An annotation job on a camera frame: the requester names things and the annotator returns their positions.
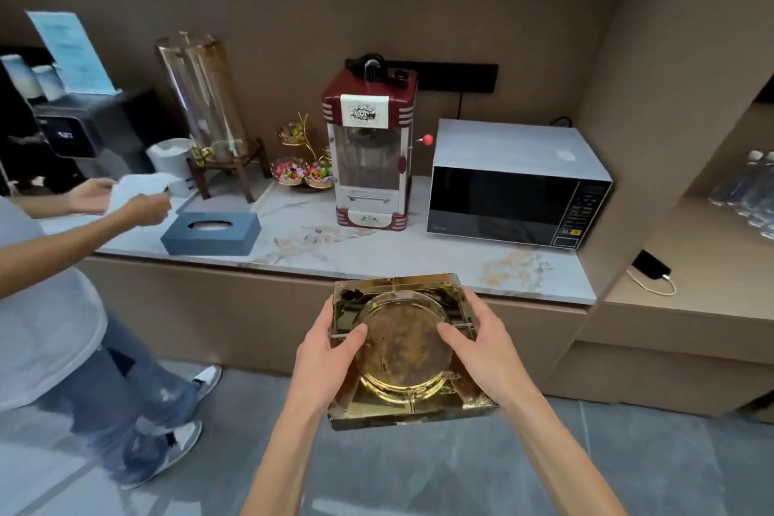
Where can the person's left hand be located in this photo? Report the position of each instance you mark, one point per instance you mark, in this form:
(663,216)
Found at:
(320,364)

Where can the person's right hand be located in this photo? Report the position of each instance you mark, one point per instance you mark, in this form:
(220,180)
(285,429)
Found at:
(490,352)

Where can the person's right thumb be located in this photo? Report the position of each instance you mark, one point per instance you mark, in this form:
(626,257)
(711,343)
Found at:
(453,337)

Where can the person's left thumb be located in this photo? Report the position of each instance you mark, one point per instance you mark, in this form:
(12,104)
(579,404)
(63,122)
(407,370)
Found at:
(351,339)

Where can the square golden glass ashtray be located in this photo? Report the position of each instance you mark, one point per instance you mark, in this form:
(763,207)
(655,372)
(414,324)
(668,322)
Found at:
(396,352)

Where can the person's right forearm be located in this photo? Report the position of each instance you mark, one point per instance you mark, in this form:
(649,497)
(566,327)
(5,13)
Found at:
(556,455)

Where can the person's left forearm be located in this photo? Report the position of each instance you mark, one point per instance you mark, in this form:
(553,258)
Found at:
(278,455)

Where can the wooden counter cabinet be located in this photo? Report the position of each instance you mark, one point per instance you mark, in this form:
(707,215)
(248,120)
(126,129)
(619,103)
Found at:
(290,310)

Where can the silver black microwave oven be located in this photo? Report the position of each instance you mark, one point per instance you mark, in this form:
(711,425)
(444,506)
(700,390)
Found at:
(514,189)

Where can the red retro popcorn machine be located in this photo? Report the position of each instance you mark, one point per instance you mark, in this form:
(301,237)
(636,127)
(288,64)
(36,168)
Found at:
(370,165)

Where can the dark blue tissue box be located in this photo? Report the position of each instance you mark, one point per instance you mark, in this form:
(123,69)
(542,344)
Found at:
(208,234)

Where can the tiered golden candy dish stand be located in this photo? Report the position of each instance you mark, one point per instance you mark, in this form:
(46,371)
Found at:
(302,162)

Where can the wooden dispenser stand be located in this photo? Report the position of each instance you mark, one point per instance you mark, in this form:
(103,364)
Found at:
(233,168)

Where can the black power bank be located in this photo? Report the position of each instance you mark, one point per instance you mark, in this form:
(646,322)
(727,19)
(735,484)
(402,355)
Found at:
(650,264)

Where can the white cup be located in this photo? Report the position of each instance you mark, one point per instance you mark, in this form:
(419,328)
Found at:
(172,162)

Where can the white paper tissue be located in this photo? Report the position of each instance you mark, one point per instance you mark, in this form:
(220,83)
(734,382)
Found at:
(142,188)

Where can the light wooden shelf unit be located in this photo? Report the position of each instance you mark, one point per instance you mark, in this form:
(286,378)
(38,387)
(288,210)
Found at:
(683,201)

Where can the glass beverage dispenser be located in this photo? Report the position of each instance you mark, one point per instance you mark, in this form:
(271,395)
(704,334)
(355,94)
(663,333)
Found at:
(205,98)

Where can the group of clear water bottles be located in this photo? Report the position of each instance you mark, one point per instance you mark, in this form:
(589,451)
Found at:
(747,192)

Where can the black coffee machine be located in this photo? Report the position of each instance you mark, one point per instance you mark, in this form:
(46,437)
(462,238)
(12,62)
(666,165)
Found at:
(78,128)

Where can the stack of white paper cups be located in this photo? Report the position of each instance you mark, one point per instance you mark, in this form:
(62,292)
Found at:
(21,77)
(48,81)

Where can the blue paper sign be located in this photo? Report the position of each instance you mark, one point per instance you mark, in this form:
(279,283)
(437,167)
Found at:
(72,53)

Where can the black wall socket strip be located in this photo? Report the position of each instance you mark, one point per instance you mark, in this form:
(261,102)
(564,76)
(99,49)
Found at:
(459,77)

